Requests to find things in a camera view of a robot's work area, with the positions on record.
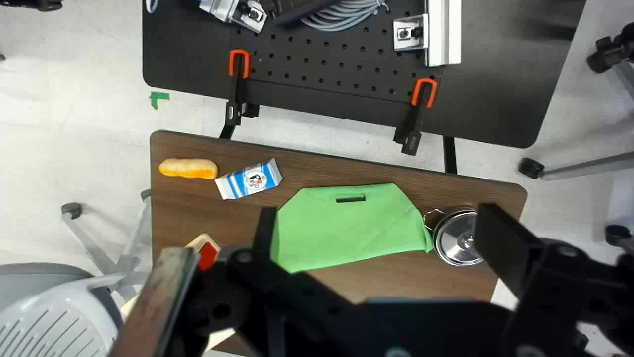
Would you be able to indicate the silver metal mount block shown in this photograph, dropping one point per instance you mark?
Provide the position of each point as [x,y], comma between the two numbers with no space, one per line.
[235,12]

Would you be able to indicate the black table leg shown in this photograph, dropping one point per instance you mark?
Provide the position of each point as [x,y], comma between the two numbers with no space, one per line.
[451,155]

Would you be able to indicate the silver corner bracket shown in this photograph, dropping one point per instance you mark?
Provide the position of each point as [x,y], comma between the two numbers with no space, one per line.
[411,32]

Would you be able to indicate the silver aluminium extrusion beam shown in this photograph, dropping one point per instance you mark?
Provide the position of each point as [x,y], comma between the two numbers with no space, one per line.
[443,30]

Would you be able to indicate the silver metal pot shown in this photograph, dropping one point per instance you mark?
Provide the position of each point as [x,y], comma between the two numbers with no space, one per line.
[457,238]

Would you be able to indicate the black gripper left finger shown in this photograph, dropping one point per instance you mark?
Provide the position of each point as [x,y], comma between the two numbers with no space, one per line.
[266,230]

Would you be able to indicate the black perforated board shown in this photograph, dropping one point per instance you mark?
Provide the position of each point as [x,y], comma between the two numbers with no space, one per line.
[344,65]

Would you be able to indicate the grey office chair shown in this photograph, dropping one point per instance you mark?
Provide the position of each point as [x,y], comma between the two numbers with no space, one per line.
[46,309]

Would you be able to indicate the black tripod stand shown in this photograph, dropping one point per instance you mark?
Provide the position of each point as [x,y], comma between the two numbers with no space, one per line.
[595,165]

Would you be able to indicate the orange black bar clamp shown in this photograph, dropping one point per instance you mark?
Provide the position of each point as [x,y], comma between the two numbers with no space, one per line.
[239,85]
[419,111]

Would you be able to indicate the yellow sponge cake toy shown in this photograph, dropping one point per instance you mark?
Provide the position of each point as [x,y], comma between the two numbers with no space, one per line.
[189,169]

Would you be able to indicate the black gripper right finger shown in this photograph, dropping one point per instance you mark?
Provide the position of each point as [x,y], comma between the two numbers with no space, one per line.
[506,244]

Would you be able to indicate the red white block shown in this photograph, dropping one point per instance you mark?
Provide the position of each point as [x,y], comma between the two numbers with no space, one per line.
[207,252]

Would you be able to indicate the black caster wheel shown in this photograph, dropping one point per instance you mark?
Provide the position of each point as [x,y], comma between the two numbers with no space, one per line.
[619,236]

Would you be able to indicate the blue white milk carton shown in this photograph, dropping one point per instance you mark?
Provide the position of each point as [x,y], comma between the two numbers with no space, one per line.
[249,179]

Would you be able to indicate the green cloth bag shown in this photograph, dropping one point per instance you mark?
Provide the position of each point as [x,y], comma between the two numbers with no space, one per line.
[350,228]

